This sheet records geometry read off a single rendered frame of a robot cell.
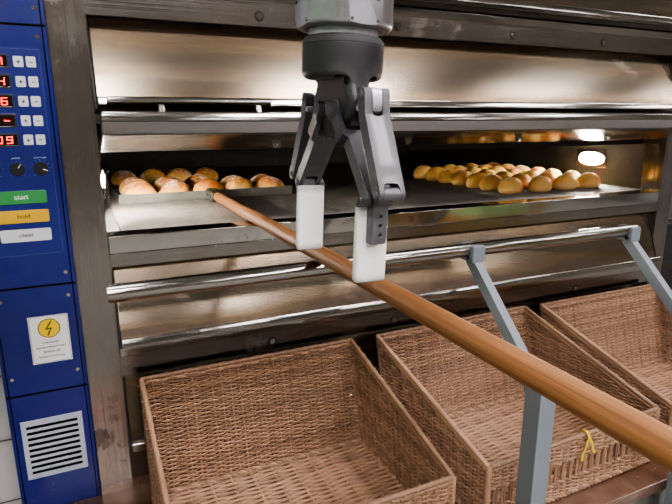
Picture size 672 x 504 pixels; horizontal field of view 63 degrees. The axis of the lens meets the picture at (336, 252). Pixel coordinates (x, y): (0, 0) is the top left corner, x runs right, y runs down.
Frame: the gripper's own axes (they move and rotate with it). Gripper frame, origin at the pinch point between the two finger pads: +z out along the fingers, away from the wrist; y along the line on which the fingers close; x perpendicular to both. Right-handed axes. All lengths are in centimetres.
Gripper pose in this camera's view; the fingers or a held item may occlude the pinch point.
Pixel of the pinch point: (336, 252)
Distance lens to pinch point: 54.8
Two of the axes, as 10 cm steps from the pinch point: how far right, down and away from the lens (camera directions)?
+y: 4.3, 2.2, -8.7
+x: 9.0, -0.7, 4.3
